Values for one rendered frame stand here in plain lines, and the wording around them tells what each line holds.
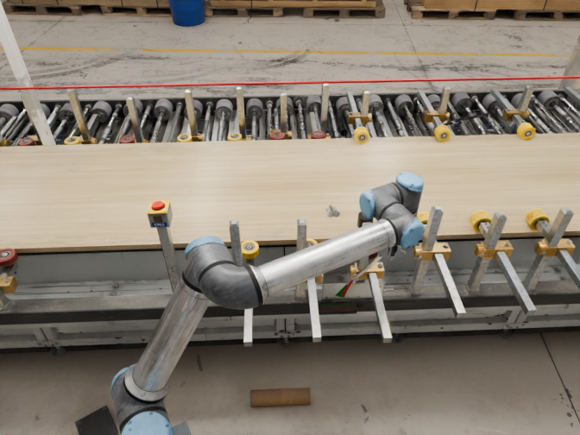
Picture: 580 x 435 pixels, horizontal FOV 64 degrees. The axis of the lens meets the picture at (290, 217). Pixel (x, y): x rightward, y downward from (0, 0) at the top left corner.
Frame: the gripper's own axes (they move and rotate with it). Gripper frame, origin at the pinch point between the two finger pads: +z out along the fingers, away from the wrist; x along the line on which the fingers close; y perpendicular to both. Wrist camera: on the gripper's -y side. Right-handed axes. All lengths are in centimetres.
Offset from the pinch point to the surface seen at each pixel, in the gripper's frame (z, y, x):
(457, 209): 10, 42, 39
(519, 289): 4.5, 45.6, -14.1
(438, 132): 4, 48, 96
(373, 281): 14.5, -4.0, 0.6
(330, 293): 26.9, -20.1, 5.4
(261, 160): 10, -49, 82
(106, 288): 39, -121, 23
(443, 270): 4.5, 20.7, -3.6
